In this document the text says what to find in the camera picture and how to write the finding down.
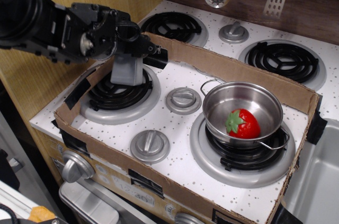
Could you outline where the silver centre stove knob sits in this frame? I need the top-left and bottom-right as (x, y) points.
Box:
(166, 87), (202, 115)

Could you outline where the front left coil burner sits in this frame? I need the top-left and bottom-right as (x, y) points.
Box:
(80, 65), (161, 125)

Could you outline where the red toy strawberry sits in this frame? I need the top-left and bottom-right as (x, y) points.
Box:
(225, 109), (261, 139)

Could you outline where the orange object bottom left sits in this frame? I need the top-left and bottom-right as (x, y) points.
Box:
(28, 206), (56, 223)

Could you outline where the silver oven front knob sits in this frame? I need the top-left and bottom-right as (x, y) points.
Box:
(61, 150), (95, 183)

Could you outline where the digital clock panel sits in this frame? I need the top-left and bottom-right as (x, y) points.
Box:
(111, 175), (155, 207)

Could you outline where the silver lower oven knob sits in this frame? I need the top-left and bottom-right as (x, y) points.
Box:
(174, 212), (204, 224)

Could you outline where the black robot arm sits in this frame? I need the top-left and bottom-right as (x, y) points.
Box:
(1, 0), (168, 68)

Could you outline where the silver oven door handle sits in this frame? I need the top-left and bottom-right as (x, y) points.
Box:
(59, 182), (120, 224)

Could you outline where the back right coil burner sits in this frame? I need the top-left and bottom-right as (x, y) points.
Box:
(238, 39), (327, 91)

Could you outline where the grey toy sink basin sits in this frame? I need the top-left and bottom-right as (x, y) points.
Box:
(280, 119), (338, 223)

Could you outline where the coil burner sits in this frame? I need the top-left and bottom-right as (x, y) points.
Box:
(80, 65), (161, 125)
(139, 12), (208, 47)
(238, 39), (327, 91)
(190, 114), (296, 189)

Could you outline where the silver oven knob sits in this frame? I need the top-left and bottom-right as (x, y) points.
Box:
(61, 150), (95, 183)
(174, 212), (204, 224)

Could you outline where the back left coil burner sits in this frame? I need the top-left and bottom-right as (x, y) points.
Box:
(139, 12), (208, 47)

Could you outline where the silver back stove knob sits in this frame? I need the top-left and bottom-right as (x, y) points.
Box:
(219, 21), (249, 43)

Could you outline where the black cable bottom left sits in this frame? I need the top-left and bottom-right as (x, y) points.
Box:
(0, 203), (18, 224)

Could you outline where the hanging metal slotted spatula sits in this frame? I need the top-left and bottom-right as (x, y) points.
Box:
(262, 0), (286, 21)

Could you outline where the stainless steel pot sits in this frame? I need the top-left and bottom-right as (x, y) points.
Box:
(202, 82), (290, 150)

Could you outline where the grey pepper shaker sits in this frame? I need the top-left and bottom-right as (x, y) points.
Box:
(110, 54), (143, 86)

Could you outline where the front right coil burner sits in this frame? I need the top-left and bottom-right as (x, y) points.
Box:
(190, 114), (296, 189)

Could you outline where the silver stove knob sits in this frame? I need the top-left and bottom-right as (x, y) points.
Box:
(130, 130), (170, 164)
(219, 21), (249, 43)
(166, 87), (202, 115)

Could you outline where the silver front stove knob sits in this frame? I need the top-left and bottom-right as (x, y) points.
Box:
(130, 130), (170, 164)

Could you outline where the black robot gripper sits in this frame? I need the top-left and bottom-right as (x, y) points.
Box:
(115, 21), (161, 57)

